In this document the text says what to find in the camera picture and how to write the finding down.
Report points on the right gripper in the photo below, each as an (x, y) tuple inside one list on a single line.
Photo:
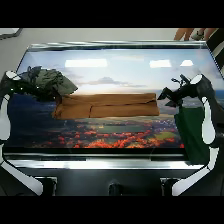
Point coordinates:
[(170, 96)]

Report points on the brown shirt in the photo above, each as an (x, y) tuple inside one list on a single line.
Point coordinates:
[(110, 105)]

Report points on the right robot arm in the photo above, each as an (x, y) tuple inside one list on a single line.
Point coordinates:
[(208, 126)]

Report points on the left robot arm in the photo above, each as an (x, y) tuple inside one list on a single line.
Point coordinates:
[(4, 123)]

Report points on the dark green garment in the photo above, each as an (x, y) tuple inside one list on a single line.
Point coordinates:
[(191, 133)]

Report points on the person's legs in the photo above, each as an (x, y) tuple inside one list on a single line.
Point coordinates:
[(183, 33)]

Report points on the olive green garment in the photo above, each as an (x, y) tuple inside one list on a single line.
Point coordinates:
[(55, 81)]

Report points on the silver frame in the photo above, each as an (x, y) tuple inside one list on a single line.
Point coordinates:
[(100, 164)]

